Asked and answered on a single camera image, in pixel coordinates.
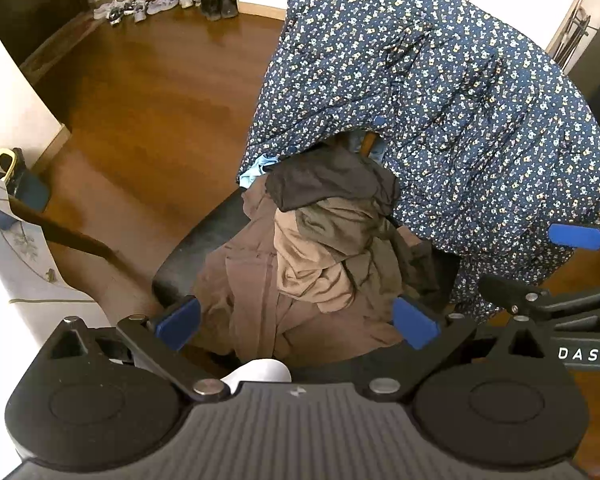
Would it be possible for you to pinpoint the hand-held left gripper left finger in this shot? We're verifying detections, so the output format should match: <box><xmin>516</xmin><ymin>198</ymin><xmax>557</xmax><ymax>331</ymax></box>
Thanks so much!
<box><xmin>45</xmin><ymin>296</ymin><xmax>231</xmax><ymax>403</ymax></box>

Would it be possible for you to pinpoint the yellow black object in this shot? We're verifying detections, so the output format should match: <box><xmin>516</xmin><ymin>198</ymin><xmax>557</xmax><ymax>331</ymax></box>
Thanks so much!
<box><xmin>0</xmin><ymin>147</ymin><xmax>27</xmax><ymax>184</ymax></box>

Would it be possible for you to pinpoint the row of shoes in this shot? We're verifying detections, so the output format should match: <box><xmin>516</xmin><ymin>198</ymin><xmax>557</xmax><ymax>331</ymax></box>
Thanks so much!
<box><xmin>93</xmin><ymin>0</ymin><xmax>239</xmax><ymax>25</ymax></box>

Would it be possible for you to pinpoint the blue plastic object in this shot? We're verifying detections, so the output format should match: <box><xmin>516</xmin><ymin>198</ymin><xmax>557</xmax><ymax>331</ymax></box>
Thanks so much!
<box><xmin>7</xmin><ymin>167</ymin><xmax>50</xmax><ymax>213</ymax></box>

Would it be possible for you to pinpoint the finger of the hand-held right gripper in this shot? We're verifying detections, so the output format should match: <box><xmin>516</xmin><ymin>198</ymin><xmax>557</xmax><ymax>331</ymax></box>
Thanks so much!
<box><xmin>547</xmin><ymin>217</ymin><xmax>600</xmax><ymax>252</ymax></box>
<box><xmin>477</xmin><ymin>273</ymin><xmax>600</xmax><ymax>319</ymax></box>

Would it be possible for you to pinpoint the metal folding rack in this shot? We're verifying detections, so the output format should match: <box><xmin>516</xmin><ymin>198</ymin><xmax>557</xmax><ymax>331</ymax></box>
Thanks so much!
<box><xmin>550</xmin><ymin>7</ymin><xmax>594</xmax><ymax>74</ymax></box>

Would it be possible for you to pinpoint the person's white socked foot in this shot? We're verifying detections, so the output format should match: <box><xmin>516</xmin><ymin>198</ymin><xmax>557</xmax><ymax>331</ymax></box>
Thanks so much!
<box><xmin>220</xmin><ymin>358</ymin><xmax>292</xmax><ymax>394</ymax></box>

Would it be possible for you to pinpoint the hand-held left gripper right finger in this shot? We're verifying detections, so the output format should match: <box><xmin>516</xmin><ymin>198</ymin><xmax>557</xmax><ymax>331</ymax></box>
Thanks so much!
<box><xmin>369</xmin><ymin>296</ymin><xmax>561</xmax><ymax>403</ymax></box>

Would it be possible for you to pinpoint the dark olive garment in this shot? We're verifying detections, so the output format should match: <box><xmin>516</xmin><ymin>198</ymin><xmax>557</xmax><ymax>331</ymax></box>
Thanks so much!
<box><xmin>392</xmin><ymin>230</ymin><xmax>453</xmax><ymax>307</ymax></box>

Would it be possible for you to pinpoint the taupe garment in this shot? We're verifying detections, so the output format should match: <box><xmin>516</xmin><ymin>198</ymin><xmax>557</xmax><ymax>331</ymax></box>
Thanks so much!
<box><xmin>191</xmin><ymin>180</ymin><xmax>406</xmax><ymax>362</ymax></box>

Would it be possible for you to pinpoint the blue floral quilt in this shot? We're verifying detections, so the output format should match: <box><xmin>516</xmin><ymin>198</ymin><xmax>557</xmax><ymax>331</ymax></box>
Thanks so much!
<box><xmin>236</xmin><ymin>0</ymin><xmax>600</xmax><ymax>323</ymax></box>

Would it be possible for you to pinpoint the dark wooden chair rail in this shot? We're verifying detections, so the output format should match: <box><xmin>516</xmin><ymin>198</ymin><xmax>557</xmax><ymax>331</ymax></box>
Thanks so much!
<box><xmin>7</xmin><ymin>196</ymin><xmax>127</xmax><ymax>273</ymax></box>

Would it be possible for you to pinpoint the black garment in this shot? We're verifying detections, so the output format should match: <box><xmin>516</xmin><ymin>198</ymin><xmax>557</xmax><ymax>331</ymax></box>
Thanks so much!
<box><xmin>266</xmin><ymin>142</ymin><xmax>401</xmax><ymax>213</ymax></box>

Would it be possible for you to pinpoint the light blue cloth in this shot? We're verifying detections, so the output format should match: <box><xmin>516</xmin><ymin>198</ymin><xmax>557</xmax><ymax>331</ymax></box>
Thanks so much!
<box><xmin>237</xmin><ymin>154</ymin><xmax>282</xmax><ymax>187</ymax></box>

